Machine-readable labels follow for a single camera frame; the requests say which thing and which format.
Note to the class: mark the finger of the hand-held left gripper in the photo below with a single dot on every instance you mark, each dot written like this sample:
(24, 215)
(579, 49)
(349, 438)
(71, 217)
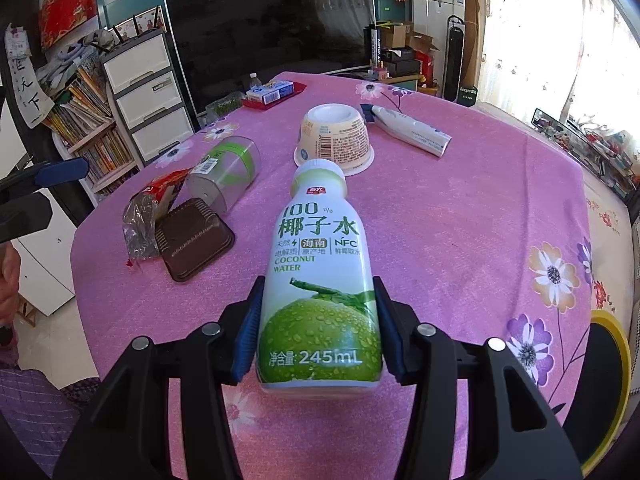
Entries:
(25, 222)
(62, 171)

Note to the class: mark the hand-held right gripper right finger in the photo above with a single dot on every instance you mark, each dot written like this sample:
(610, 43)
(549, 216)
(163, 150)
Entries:
(392, 335)

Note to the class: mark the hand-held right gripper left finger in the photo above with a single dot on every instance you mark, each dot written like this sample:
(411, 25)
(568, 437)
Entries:
(247, 335)

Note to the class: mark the red snack wrapper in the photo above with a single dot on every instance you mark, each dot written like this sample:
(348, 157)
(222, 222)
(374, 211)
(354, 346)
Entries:
(142, 220)

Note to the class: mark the white green coconut water bottle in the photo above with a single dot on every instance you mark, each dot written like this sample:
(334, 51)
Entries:
(320, 260)

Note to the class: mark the brown plastic tray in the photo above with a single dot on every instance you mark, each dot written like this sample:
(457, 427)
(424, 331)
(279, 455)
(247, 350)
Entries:
(192, 242)

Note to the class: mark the clear jar with green band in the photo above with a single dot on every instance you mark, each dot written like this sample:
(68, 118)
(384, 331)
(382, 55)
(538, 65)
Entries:
(225, 175)

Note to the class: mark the white toothpaste tube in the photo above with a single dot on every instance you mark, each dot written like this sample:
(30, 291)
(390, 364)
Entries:
(415, 132)

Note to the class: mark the white yogurt cup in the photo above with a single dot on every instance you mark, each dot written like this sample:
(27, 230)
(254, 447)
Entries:
(335, 135)

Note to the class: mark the black yellow-rimmed trash bin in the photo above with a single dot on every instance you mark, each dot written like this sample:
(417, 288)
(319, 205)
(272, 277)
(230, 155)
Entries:
(595, 390)

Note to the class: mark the person's left hand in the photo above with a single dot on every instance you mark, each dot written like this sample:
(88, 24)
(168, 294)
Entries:
(9, 290)

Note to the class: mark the shelf of colourful books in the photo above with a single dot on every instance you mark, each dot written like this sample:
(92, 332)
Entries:
(85, 110)

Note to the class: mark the white calligraphy scroll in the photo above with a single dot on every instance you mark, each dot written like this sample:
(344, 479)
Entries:
(27, 85)

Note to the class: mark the pink floral tablecloth table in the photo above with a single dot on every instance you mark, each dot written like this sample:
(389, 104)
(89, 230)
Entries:
(450, 260)

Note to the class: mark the white drawer cabinet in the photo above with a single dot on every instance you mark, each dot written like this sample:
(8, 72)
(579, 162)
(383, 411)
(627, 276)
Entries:
(145, 95)

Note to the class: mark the clear plastic container with greens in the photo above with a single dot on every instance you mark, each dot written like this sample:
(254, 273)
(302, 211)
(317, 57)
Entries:
(225, 106)

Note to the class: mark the person's purple checkered garment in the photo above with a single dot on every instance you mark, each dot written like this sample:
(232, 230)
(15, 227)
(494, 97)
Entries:
(35, 420)

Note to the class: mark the clear water bottle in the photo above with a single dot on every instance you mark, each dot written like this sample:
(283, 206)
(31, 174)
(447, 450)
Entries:
(255, 82)

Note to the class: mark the small blue white box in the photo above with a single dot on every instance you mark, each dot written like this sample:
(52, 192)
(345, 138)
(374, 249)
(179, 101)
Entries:
(270, 94)

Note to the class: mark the wicker basket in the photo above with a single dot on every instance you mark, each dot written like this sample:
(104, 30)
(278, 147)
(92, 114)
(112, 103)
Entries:
(429, 91)

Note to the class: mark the large curved television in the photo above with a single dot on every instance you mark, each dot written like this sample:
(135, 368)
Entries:
(270, 35)

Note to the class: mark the red tray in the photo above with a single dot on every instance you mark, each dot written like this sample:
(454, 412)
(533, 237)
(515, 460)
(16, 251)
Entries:
(297, 87)

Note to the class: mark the small black printed box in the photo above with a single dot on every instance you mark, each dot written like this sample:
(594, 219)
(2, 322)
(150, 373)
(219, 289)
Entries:
(468, 95)

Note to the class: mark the teal wooden television stand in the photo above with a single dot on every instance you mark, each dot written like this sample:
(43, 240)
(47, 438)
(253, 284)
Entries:
(400, 82)

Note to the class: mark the red bag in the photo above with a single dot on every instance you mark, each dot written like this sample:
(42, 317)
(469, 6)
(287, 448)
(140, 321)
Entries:
(426, 67)

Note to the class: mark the black storage box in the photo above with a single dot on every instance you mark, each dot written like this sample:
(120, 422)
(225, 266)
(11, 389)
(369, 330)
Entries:
(402, 62)

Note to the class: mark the cluttered glass coffee table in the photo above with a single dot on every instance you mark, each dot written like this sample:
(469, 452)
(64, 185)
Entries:
(600, 150)

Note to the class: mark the black tower fan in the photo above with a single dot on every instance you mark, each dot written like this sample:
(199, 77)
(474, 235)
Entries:
(456, 55)

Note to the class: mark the black shuttlecock tube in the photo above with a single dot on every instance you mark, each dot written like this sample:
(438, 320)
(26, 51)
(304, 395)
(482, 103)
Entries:
(377, 45)

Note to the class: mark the open cardboard box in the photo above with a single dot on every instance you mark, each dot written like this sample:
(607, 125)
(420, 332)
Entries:
(397, 35)
(425, 42)

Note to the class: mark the brown cardboard panel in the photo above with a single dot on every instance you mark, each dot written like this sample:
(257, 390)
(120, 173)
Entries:
(475, 20)

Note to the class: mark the sheer embroidered curtains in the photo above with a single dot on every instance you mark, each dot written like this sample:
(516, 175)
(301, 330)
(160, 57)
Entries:
(550, 35)

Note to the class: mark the red wall hanging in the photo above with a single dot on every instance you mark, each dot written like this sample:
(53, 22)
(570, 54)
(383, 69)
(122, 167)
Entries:
(67, 15)

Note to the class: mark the photo frame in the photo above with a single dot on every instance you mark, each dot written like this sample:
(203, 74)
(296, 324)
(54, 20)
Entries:
(140, 25)

